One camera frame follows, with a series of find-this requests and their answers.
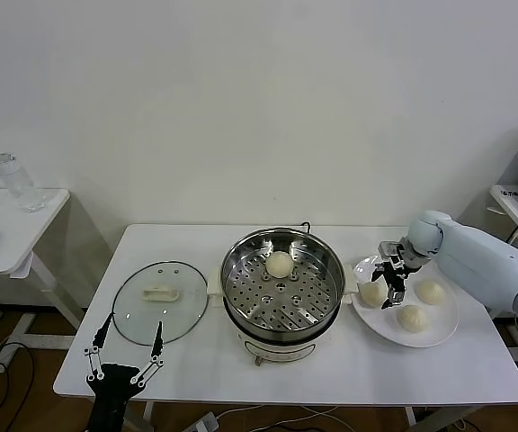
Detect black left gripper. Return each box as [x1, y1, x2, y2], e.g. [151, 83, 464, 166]
[83, 313, 166, 432]

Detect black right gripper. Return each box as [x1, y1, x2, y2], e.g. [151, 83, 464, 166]
[370, 251, 418, 311]

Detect white steamed baozi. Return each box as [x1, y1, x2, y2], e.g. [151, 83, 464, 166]
[265, 250, 295, 279]
[415, 278, 447, 306]
[359, 282, 387, 310]
[396, 304, 429, 334]

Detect glass lid with white handle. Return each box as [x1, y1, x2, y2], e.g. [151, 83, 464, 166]
[112, 260, 210, 347]

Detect stainless steel steamer basket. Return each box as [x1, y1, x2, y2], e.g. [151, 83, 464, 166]
[219, 228, 345, 332]

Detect steel steamer pot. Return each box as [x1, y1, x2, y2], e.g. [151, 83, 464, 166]
[207, 263, 359, 368]

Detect white round plate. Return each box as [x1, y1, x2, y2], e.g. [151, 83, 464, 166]
[352, 254, 460, 347]

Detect white side table with label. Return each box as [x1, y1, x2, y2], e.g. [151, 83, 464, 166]
[487, 184, 518, 388]

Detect clear plastic water bottle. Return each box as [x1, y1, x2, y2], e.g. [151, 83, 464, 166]
[0, 152, 47, 214]

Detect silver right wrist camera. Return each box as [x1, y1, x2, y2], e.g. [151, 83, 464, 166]
[378, 241, 402, 262]

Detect black floor cable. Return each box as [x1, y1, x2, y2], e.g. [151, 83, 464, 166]
[0, 344, 35, 432]

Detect white power strip with switch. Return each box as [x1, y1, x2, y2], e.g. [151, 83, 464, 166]
[186, 411, 219, 432]

